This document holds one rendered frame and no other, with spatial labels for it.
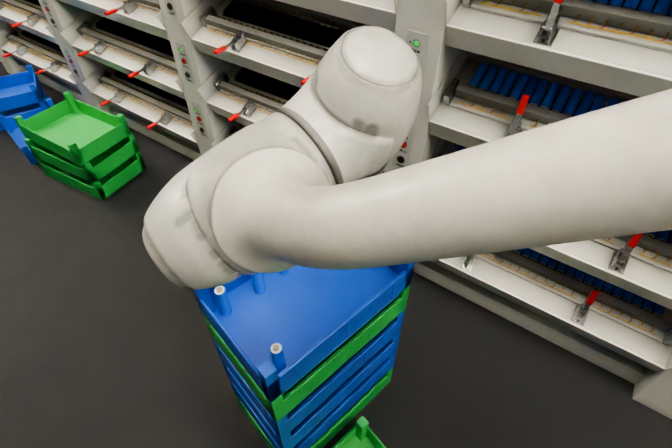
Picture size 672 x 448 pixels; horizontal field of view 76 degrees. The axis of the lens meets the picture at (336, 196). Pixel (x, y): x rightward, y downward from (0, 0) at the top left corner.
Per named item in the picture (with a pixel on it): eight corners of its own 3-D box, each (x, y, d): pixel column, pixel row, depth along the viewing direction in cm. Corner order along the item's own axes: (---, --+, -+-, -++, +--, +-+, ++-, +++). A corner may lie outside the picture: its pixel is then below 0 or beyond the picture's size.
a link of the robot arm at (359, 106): (356, 87, 53) (272, 147, 49) (379, -16, 39) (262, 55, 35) (418, 148, 51) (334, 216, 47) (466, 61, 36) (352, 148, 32)
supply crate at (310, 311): (271, 403, 61) (265, 379, 55) (200, 310, 72) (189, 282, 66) (411, 284, 75) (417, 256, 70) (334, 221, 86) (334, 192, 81)
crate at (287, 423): (281, 440, 72) (277, 423, 67) (218, 355, 83) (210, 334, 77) (401, 330, 87) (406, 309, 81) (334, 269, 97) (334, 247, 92)
